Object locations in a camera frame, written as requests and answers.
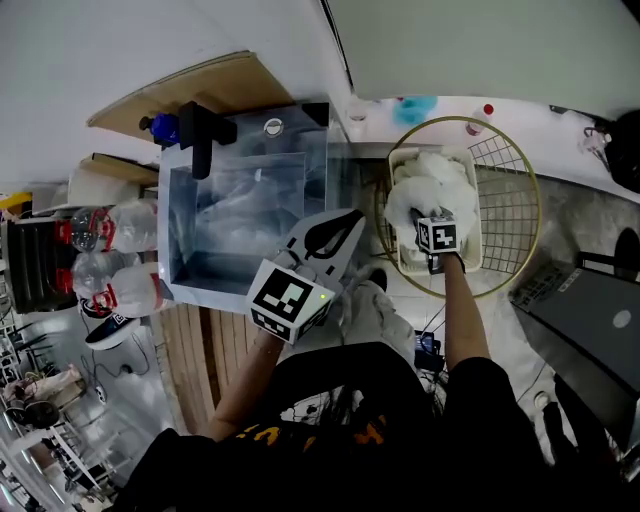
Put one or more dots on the round metal sink knob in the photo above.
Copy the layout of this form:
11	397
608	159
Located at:
273	127

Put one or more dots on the black bag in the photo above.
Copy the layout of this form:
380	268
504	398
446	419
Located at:
625	150

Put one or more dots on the black computer tower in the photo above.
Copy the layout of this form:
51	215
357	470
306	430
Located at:
590	320

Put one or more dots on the person's left forearm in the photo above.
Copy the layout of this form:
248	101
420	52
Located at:
240	390

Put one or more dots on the person's legs in light trousers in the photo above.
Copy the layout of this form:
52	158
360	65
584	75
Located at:
370	310

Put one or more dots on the black faucet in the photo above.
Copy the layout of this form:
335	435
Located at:
200	135

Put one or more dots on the white low shelf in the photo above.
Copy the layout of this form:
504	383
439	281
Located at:
560	145

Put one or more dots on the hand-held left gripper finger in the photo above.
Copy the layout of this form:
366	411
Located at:
345	252
305	237

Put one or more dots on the wooden slat platform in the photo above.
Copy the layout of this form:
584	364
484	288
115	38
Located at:
200	360

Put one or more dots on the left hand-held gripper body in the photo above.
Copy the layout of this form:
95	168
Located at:
290	302

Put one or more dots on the blue fluffy sponge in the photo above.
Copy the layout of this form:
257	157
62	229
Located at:
415	107

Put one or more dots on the white carton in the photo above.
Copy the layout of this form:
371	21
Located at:
100	187

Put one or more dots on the white power strip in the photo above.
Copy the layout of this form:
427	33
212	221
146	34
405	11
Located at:
100	394

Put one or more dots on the blue bottle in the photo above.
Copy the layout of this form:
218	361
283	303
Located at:
165	127

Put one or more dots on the clear glass cup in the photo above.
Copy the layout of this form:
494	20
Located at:
357	112

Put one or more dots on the person's right forearm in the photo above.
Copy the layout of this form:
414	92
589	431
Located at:
460	310

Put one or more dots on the small red capped bottle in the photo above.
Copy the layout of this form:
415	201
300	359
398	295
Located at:
475	125

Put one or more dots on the large cardboard sheet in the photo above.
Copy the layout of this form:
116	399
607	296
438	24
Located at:
225	85

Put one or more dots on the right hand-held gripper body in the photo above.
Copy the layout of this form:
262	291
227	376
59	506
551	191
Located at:
439	235

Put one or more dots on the black cabinet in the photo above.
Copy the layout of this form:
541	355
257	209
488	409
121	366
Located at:
35	265

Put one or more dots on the small cardboard box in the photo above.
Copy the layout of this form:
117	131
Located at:
125	167

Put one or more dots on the small clear jar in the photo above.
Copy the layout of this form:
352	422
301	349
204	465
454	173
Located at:
595	140

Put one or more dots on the small black device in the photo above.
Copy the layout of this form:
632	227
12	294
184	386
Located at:
427	345

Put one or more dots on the person's black shirt torso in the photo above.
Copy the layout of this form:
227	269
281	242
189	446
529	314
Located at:
350	450

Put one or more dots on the black pump bottle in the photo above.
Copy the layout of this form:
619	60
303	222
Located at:
146	123

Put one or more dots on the cream plastic laundry basket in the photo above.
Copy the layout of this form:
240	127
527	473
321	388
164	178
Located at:
472	250

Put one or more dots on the yellow container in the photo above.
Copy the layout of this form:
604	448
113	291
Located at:
15	201

